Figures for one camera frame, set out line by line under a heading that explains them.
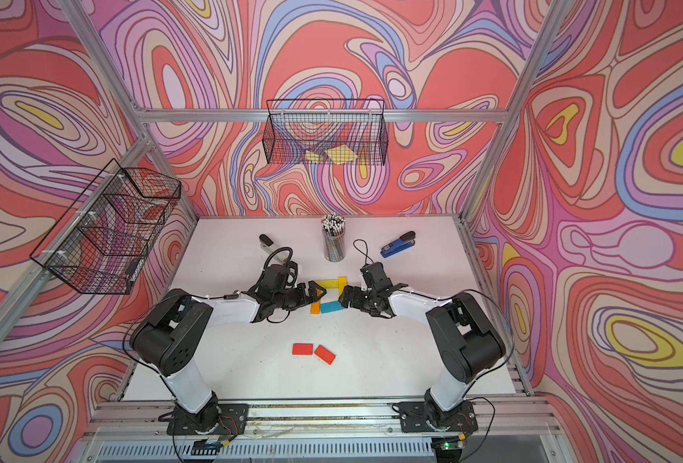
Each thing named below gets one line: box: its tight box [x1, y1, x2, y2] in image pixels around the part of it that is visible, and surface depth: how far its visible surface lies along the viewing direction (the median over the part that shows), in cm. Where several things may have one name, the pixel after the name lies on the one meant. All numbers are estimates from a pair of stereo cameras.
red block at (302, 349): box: [291, 343, 314, 356], surface depth 86 cm
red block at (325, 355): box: [314, 344, 336, 366], surface depth 86 cm
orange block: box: [309, 300, 322, 316], surface depth 95 cm
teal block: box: [320, 300, 345, 314], surface depth 95 cm
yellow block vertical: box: [337, 275, 349, 298], surface depth 101 cm
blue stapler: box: [380, 230, 416, 259], surface depth 110 cm
